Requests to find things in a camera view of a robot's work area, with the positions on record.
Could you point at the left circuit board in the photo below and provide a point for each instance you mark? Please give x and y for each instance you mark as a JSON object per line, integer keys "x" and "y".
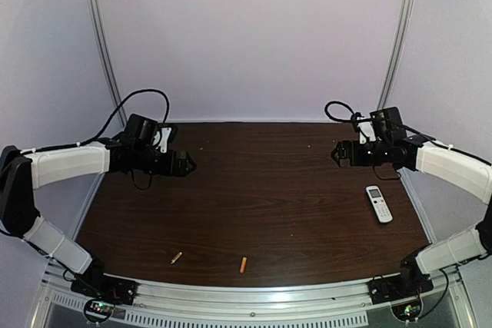
{"x": 97, "y": 311}

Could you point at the right circuit board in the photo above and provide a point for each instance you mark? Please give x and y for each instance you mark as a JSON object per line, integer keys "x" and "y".
{"x": 407, "y": 311}

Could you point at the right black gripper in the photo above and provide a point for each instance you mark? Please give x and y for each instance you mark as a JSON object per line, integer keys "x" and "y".
{"x": 348, "y": 155}

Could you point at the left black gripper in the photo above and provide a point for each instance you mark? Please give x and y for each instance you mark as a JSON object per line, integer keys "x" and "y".
{"x": 177, "y": 164}

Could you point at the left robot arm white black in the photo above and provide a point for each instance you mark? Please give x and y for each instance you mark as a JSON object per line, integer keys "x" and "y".
{"x": 24, "y": 172}

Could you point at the aluminium corner post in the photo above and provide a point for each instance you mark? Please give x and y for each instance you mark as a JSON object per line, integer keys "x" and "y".
{"x": 103, "y": 50}
{"x": 403, "y": 22}

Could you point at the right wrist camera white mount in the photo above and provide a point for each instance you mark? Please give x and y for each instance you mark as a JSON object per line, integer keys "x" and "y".
{"x": 363, "y": 126}

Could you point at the orange battery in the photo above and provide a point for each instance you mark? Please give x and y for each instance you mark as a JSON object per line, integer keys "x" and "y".
{"x": 243, "y": 265}

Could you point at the left aluminium corner post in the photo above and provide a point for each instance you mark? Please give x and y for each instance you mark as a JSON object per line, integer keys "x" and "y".
{"x": 103, "y": 50}

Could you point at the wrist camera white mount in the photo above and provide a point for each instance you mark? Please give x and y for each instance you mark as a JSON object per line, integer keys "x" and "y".
{"x": 363, "y": 126}
{"x": 164, "y": 134}

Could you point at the white remote control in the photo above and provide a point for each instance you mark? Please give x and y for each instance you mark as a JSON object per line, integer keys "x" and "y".
{"x": 379, "y": 204}

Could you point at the gold green battery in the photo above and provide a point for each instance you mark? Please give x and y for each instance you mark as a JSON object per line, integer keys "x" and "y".
{"x": 176, "y": 258}

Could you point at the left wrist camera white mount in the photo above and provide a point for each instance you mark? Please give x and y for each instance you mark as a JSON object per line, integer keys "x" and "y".
{"x": 164, "y": 134}

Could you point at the front aluminium rail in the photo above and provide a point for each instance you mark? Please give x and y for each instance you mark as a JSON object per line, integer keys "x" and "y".
{"x": 346, "y": 304}

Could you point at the circuit board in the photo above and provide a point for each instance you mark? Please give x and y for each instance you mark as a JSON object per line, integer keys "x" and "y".
{"x": 97, "y": 311}
{"x": 407, "y": 311}

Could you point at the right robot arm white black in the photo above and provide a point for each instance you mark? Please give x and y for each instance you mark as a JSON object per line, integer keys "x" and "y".
{"x": 471, "y": 174}

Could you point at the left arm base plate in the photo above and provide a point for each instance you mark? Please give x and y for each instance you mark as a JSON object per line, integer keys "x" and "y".
{"x": 114, "y": 290}

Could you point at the right aluminium corner post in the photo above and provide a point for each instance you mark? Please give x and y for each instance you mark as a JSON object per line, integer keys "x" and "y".
{"x": 403, "y": 22}

